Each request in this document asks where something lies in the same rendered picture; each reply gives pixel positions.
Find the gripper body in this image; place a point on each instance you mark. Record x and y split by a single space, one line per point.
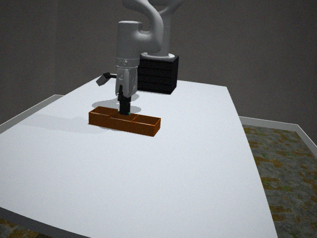
127 77

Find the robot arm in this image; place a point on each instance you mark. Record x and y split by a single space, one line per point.
153 44

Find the brown three-compartment tray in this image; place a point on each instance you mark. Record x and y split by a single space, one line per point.
134 123

